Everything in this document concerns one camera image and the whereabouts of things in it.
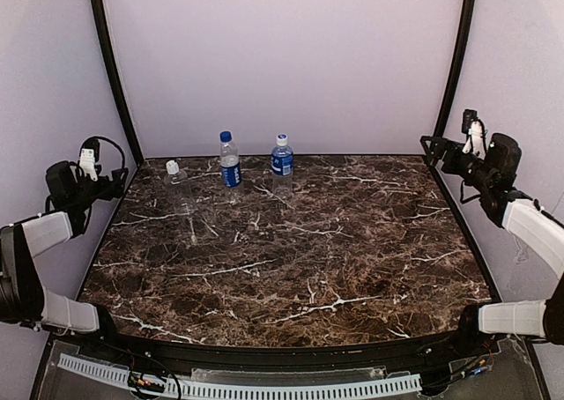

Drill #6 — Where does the clear bottle white cap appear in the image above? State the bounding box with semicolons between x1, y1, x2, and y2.
165;159;192;219

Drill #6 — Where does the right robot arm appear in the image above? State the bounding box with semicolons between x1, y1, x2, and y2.
420;133;563;345

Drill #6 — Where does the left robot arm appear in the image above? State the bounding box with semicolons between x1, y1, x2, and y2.
1;161;129;342

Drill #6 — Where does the tall bottle blue cap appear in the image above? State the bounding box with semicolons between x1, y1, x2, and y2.
219;130;244;203

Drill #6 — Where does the short bottle blue label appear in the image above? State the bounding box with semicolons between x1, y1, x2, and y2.
271;134;294;197

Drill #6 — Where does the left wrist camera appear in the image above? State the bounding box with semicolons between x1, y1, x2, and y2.
78;137;100;181

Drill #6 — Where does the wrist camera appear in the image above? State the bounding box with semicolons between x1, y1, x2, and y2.
78;137;100;181
462;109;487;158

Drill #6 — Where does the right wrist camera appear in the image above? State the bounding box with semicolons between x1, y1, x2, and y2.
462;109;487;158

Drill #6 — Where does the right black frame post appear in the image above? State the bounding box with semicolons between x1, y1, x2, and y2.
433;0;476;137

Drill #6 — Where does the black frame post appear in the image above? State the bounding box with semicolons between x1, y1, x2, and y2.
433;0;476;137
90;0;145;166

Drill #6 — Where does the black front table rail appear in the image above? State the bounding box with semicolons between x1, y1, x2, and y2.
57;331;501;375

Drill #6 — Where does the white slotted cable duct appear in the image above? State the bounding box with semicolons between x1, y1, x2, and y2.
57;353;423;399

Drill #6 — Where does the left black frame post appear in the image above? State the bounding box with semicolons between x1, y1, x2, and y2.
90;0;145;166

